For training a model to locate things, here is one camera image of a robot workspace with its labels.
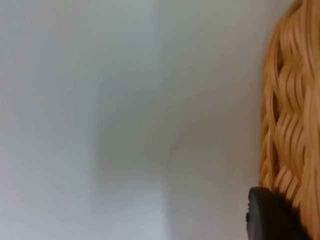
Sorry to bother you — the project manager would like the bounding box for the pale brown wicker basket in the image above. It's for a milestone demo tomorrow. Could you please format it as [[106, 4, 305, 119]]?
[[258, 0, 320, 240]]

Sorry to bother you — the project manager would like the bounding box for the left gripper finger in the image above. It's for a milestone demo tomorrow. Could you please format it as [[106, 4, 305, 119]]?
[[245, 186, 311, 240]]

